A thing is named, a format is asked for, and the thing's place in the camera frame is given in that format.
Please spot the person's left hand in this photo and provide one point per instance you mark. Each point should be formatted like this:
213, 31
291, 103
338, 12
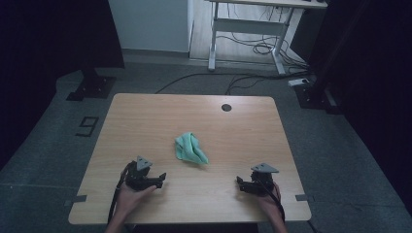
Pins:
128, 200

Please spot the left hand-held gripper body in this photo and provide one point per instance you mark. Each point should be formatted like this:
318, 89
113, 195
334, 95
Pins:
139, 176

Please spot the black stand base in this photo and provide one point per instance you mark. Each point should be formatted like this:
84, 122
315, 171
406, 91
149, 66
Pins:
315, 97
92, 87

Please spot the black round table grommet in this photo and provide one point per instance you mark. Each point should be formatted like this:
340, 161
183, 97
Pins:
226, 107

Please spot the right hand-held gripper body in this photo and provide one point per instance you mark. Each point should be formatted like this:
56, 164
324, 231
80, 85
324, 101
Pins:
263, 181

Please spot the green microfibre cloth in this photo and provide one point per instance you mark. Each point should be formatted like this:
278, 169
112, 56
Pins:
189, 149

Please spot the dark curtain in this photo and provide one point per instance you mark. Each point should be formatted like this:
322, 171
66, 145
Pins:
372, 64
48, 48

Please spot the white power strip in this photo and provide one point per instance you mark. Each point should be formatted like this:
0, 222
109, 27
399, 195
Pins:
298, 82

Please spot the person's right hand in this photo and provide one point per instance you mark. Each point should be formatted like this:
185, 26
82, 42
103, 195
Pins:
270, 204

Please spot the white desk frame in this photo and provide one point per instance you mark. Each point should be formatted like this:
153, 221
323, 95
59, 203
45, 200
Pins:
249, 26

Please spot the grey tape piece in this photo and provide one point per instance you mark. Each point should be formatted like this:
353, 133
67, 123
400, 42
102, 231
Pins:
303, 197
76, 199

